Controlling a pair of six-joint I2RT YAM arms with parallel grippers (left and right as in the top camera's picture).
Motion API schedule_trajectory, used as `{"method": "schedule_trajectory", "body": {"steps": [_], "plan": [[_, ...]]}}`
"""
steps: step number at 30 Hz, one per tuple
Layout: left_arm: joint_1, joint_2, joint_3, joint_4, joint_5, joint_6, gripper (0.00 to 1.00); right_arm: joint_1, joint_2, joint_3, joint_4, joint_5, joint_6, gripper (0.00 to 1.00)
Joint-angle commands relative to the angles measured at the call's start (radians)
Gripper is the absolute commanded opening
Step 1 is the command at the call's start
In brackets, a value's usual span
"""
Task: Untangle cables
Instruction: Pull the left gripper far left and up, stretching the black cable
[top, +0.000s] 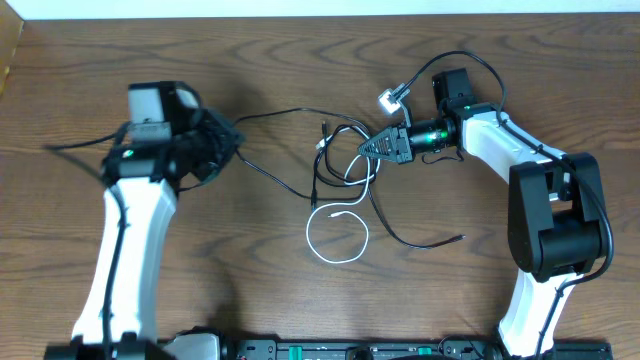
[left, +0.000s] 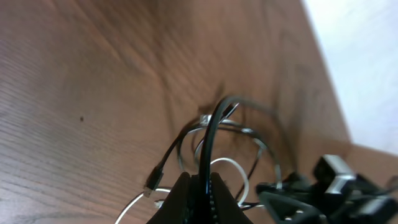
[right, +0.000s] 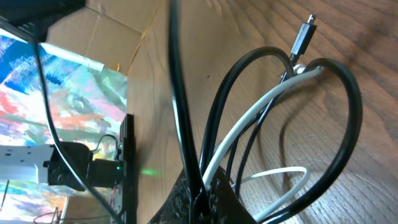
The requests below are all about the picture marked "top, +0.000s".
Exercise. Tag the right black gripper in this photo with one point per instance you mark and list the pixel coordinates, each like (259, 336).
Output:
(399, 144)

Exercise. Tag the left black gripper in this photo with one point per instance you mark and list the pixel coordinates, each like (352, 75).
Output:
(220, 138)

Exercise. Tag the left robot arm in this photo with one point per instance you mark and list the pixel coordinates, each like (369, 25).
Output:
(170, 134)

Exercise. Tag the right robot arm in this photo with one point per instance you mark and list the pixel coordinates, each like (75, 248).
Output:
(558, 232)

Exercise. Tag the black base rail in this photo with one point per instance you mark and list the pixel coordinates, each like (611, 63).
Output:
(400, 350)

